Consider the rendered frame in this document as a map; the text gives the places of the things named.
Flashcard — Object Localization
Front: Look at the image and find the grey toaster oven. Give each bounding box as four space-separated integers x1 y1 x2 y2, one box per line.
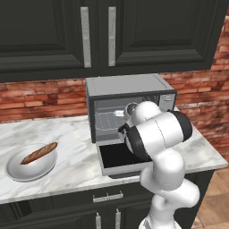
85 73 178 144

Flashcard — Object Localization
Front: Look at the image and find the toaster oven door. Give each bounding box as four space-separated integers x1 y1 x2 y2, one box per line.
96 140 157 180

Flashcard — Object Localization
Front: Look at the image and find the white bowl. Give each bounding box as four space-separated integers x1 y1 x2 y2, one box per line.
4 142 58 182

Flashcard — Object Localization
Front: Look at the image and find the brown baguette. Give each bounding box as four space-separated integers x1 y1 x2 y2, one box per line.
19 141 59 165

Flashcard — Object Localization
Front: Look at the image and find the dark upper cupboard door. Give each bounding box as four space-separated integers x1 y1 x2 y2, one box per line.
98 0 229 77
0 0 100 83

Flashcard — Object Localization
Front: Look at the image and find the dark cupboard door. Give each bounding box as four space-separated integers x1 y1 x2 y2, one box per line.
0 205 108 229
98 0 229 77
0 0 100 83
107 199 157 229

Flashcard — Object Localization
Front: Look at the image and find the dark drawer front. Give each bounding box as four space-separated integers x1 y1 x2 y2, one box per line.
49 182 156 210

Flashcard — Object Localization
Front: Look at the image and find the dark lower cupboard door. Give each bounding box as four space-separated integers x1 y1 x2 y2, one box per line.
0 205 108 229
107 199 157 229

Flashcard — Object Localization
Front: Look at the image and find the wire oven rack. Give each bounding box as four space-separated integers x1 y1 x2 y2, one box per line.
95 111 129 132

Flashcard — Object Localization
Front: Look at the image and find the silver cupboard handle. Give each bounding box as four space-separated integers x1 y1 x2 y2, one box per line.
107 6 117 68
80 6 92 69
114 208 123 229
95 211 103 229

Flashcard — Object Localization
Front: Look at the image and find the silver drawer handle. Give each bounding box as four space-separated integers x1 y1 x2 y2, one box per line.
92 191 124 204

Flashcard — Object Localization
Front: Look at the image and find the silver lower cupboard handle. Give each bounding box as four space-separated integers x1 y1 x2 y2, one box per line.
95 211 103 229
114 208 123 229

